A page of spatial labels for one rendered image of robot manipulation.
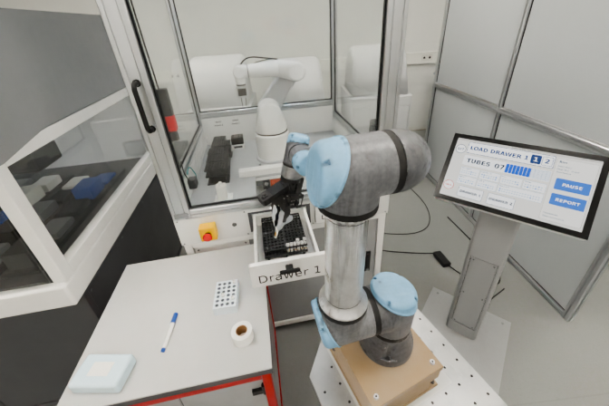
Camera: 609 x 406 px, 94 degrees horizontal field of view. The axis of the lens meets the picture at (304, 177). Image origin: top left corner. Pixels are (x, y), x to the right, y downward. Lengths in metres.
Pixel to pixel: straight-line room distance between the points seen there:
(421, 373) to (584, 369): 1.47
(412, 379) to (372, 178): 0.61
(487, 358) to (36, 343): 2.17
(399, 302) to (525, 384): 1.41
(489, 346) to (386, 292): 1.39
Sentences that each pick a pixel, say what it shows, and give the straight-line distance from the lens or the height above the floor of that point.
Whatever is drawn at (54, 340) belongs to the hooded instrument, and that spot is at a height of 0.54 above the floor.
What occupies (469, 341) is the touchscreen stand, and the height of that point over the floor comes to 0.04.
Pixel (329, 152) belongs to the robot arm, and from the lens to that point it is 0.44.
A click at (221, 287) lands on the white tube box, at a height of 0.80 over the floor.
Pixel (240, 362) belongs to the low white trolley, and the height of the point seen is 0.76.
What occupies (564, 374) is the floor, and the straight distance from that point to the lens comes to 2.24.
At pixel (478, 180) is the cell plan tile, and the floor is 1.05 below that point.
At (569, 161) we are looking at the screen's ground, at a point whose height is 1.17.
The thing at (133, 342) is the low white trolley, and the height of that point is 0.76.
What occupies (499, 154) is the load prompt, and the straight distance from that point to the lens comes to 1.44.
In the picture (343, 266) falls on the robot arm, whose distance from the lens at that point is 0.59.
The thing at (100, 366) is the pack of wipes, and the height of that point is 0.81.
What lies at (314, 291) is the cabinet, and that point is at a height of 0.30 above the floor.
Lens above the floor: 1.68
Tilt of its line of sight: 29 degrees down
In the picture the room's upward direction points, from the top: 4 degrees counter-clockwise
